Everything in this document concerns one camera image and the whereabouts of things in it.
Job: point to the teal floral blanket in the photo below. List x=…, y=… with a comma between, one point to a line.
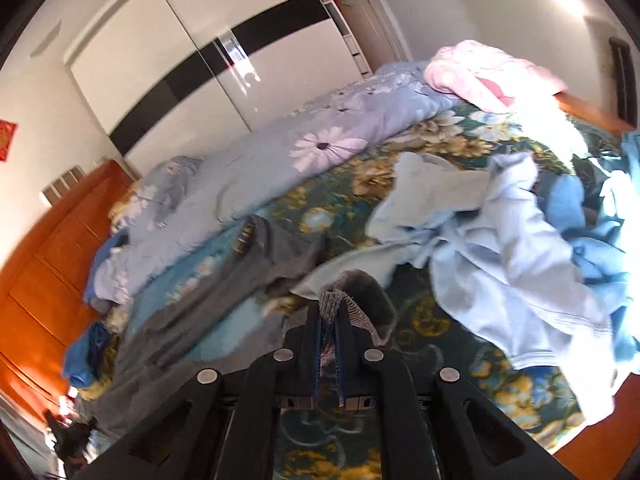
x=450, y=360

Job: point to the wooden bed frame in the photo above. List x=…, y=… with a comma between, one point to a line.
x=590, y=112

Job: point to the grey sweater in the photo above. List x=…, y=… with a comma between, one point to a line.
x=210, y=310

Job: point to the pink quilt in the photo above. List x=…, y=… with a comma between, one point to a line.
x=465, y=75

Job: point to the white wardrobe with black stripe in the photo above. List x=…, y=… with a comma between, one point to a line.
x=165, y=60

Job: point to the grey wall panel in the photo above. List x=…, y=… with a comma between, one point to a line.
x=62, y=185

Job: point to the blue folded blanket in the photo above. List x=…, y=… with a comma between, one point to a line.
x=87, y=355

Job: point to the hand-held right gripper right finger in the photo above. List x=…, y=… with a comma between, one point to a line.
x=341, y=360

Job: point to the white open shelf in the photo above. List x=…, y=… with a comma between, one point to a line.
x=345, y=25

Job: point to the light blue garment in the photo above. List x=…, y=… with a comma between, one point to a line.
x=500, y=270

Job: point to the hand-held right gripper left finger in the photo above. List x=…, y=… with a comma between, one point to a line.
x=316, y=360

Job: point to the cream door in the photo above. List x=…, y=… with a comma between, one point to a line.
x=370, y=15

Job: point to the black tower appliance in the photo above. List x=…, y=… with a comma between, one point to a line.
x=620, y=75

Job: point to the wooden headboard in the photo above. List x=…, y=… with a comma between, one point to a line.
x=45, y=270

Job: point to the light blue floral quilt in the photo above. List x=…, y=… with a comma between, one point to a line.
x=250, y=175

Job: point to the red wall decoration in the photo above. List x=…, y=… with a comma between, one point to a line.
x=7, y=140

